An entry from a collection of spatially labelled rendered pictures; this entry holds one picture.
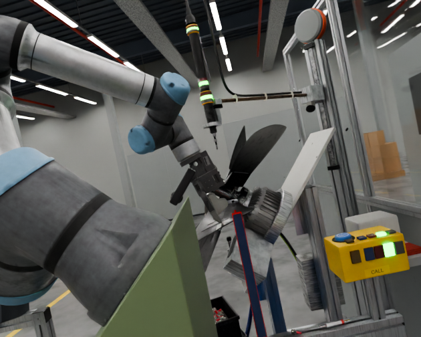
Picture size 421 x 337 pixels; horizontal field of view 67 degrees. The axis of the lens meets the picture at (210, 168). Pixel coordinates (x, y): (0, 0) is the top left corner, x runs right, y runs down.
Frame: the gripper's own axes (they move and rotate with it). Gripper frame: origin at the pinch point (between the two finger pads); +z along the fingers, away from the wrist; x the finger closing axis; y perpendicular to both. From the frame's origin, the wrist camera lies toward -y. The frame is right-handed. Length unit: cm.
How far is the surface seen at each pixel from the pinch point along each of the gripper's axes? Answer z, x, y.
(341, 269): 21.4, -18.7, 21.4
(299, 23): -53, 64, 79
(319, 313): 131, 149, 26
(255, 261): 20.5, 11.5, 3.9
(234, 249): 13.7, 11.8, -0.2
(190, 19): -63, 21, 25
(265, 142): -12.4, 18.8, 27.4
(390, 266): 26.1, -19.4, 31.8
